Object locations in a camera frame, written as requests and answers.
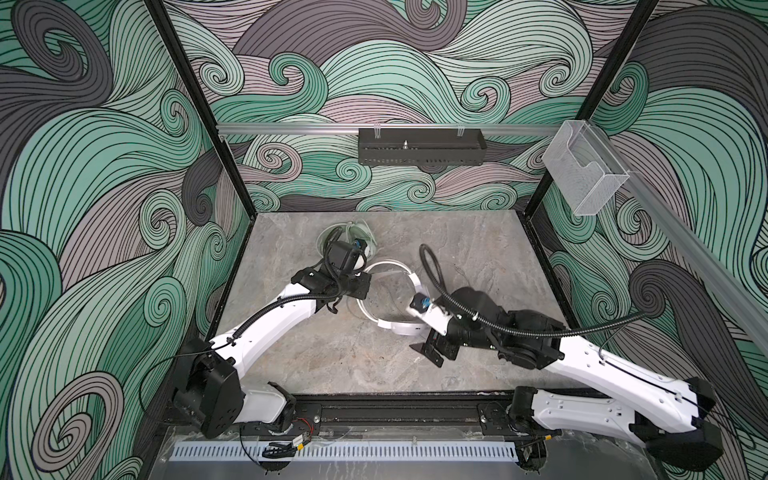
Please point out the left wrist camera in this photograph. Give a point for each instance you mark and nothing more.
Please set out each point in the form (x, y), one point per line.
(358, 253)

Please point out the mint green headphones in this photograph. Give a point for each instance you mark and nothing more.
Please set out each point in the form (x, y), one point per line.
(350, 232)

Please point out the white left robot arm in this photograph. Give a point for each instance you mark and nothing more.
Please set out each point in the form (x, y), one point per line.
(207, 376)

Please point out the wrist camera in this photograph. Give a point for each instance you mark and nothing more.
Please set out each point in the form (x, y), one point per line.
(358, 253)
(435, 316)

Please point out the black frame post right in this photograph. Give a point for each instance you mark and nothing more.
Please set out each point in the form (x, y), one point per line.
(615, 60)

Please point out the aluminium wall rail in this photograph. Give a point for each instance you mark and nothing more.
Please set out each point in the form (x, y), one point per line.
(305, 128)

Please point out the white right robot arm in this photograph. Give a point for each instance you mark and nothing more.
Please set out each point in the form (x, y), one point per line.
(665, 416)

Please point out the black frame post left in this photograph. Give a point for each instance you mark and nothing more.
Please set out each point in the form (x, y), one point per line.
(175, 49)

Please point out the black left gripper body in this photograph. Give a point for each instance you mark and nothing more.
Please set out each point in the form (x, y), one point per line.
(354, 286)

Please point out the black perforated wall tray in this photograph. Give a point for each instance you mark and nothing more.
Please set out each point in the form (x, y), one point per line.
(414, 147)

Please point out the black frame post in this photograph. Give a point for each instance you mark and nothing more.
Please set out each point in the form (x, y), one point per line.
(615, 60)
(175, 49)

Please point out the white slotted cable duct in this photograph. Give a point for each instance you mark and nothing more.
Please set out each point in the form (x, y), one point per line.
(453, 451)

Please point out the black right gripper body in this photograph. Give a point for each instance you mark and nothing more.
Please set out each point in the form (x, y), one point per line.
(441, 341)

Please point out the white headphones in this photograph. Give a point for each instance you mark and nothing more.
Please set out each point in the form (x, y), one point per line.
(393, 285)

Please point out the clear plastic wall bin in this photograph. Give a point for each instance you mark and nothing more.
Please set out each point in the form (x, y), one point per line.
(585, 166)

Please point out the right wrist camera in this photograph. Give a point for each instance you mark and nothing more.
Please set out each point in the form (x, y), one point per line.
(435, 316)

